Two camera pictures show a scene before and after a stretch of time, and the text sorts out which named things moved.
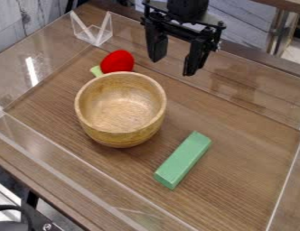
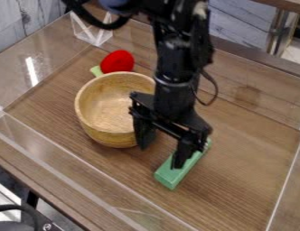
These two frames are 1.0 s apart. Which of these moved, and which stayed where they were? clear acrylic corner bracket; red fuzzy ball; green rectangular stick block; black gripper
Moved: black gripper
Stayed: clear acrylic corner bracket; green rectangular stick block; red fuzzy ball
